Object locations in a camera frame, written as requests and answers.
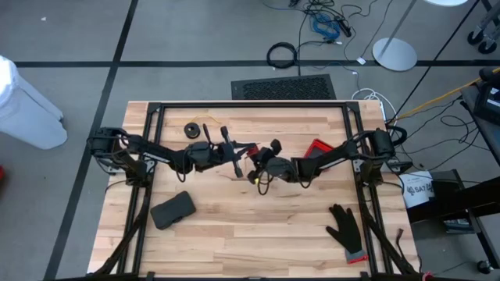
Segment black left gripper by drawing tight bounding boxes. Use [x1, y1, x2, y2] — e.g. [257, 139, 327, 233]
[210, 124, 257, 179]

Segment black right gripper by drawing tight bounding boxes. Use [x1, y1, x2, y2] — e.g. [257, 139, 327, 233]
[246, 138, 298, 187]

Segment yellow cord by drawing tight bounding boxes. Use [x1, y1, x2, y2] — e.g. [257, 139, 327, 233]
[190, 112, 221, 126]

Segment plain black spool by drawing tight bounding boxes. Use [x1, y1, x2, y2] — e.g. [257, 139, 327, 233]
[184, 122, 201, 139]

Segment black glove red cuff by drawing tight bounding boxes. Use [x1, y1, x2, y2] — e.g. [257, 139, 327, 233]
[325, 203, 370, 265]

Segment red square container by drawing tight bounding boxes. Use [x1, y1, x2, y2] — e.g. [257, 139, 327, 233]
[304, 138, 335, 171]

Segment black perforated floor mat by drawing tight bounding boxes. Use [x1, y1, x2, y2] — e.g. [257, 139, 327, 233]
[230, 73, 338, 101]

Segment black zip case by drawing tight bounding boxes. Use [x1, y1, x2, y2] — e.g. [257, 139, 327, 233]
[149, 190, 197, 231]

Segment black power strip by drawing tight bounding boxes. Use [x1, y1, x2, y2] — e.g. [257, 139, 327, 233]
[334, 15, 353, 39]

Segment white printed paper sheet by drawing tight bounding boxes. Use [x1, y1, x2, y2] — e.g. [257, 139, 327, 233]
[400, 170, 436, 209]

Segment white round stand base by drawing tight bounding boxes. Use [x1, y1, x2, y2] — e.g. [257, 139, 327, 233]
[371, 0, 419, 73]

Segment black side table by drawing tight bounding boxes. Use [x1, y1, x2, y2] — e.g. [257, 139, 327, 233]
[405, 84, 500, 270]

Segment white bin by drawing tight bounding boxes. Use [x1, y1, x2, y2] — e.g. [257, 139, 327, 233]
[0, 54, 69, 151]

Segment black device white labels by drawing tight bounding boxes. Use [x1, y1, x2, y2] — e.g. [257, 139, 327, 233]
[474, 66, 500, 126]

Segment grey wheeled cart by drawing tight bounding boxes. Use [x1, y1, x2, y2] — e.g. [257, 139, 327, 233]
[466, 0, 500, 55]

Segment coiled black floor cable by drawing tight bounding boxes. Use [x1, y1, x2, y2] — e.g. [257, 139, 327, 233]
[266, 41, 299, 70]

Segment white floor cable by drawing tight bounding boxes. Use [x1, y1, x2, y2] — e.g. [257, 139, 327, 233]
[350, 87, 395, 118]

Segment blue floor cable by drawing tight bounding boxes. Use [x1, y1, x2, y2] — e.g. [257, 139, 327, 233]
[310, 12, 342, 41]

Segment yellow floor cable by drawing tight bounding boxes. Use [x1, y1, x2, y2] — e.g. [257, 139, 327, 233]
[396, 66, 500, 120]

